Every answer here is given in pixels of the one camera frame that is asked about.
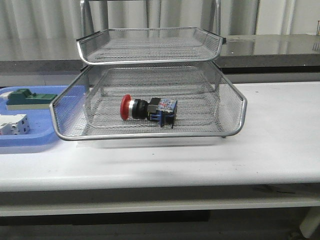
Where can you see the red emergency stop button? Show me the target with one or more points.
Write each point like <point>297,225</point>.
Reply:
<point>160,110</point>

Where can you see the white circuit breaker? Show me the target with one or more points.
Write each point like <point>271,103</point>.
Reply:
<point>14,124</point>

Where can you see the wire basket on counter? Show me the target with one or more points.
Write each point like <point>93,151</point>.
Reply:
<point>318,28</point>

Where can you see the green terminal block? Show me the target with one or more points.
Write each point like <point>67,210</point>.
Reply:
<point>24,99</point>

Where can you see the white table leg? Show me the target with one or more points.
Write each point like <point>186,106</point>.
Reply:
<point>310,222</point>

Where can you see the grey stone counter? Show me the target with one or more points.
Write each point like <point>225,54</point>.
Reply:
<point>242,54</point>

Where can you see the grey metal rack frame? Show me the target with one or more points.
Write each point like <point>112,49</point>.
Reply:
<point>216,15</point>

